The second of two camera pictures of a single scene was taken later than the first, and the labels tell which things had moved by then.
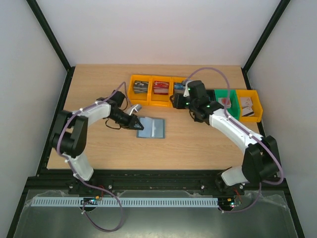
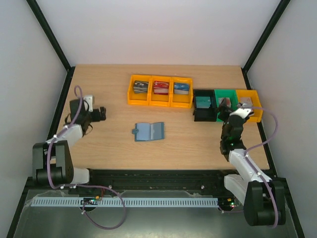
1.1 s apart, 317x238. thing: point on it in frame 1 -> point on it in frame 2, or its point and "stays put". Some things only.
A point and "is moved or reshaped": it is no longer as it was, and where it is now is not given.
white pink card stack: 246,101 stays put
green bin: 234,111 stays put
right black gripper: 176,101 -> 228,113
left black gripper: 133,119 -> 103,113
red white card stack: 222,101 stays put
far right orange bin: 257,108 stays put
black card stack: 140,87 stays put
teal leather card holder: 153,128 is moved or reshaped
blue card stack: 179,88 stays put
